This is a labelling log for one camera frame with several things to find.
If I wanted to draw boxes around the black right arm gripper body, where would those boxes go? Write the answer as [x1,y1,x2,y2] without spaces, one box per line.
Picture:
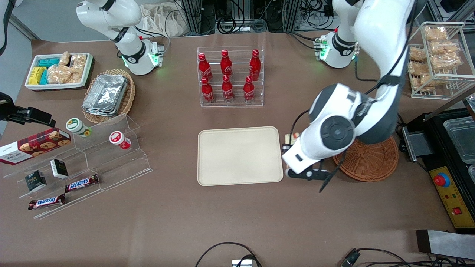
[0,92,17,123]

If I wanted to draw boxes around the beige plastic tray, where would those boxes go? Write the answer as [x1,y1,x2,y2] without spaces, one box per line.
[197,126,284,187]

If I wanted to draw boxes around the round brown wicker basket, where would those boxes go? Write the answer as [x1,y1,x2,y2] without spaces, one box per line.
[332,135,399,182]

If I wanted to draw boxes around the oval light wicker basket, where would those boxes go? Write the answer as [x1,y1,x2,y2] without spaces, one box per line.
[82,69,136,124]

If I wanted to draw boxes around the red cookie box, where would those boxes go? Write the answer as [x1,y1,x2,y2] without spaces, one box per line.
[0,128,72,165]

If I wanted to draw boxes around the green label yogurt cup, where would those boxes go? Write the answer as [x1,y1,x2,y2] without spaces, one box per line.
[66,118,92,138]

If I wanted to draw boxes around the yellow snack packet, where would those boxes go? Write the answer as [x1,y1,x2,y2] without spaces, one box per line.
[29,67,47,85]

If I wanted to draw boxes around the small black box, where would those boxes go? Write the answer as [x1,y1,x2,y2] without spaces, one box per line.
[50,159,69,179]
[25,171,48,192]

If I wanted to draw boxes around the clear acrylic bottle rack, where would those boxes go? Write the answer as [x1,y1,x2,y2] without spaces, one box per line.
[197,46,265,108]

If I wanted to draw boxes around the white rectangular bin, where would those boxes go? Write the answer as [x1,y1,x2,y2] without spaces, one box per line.
[25,53,94,91]

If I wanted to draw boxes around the red cola bottle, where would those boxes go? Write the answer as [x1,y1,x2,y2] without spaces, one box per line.
[201,77,215,103]
[249,49,261,81]
[222,75,235,102]
[220,49,233,78]
[198,52,213,82]
[243,76,256,103]

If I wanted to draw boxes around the stacked foil containers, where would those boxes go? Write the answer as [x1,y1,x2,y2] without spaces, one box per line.
[82,74,129,117]

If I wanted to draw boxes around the Snickers chocolate bar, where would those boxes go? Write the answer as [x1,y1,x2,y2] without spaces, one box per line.
[65,174,99,193]
[28,194,66,211]

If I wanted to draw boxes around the red label yogurt cup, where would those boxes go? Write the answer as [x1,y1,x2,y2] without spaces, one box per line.
[109,131,131,150]

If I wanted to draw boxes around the clear acrylic stepped stand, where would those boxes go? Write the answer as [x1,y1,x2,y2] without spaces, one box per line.
[0,113,153,220]

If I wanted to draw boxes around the black sealing machine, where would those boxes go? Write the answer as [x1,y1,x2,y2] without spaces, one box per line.
[399,108,475,234]

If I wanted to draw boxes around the red emergency stop button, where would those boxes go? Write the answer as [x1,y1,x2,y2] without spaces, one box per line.
[433,172,451,188]

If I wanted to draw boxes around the metal lever bar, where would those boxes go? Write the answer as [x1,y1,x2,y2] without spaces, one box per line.
[423,95,475,122]

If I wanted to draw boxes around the yellow control panel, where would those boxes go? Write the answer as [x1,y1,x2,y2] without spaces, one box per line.
[429,167,475,228]

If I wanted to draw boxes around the beige cloth bag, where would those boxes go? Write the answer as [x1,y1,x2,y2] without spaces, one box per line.
[141,3,188,37]

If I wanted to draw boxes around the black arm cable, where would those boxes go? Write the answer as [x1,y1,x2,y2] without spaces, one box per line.
[318,0,418,193]

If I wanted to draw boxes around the black machine cable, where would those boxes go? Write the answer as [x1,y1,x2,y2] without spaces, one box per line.
[394,113,409,152]

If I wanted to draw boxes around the black plug with cable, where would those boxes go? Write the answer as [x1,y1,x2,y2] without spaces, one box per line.
[341,248,475,267]

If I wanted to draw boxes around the black looped cable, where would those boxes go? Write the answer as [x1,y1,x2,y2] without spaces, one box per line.
[195,242,262,267]

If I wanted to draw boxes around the aluminium frame post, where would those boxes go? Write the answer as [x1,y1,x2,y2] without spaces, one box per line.
[284,0,301,32]
[182,0,203,36]

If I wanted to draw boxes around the black coiled cable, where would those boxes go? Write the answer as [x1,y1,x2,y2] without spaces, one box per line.
[217,17,246,34]

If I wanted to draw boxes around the white wire rack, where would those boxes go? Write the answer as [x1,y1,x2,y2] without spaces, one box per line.
[408,22,475,100]

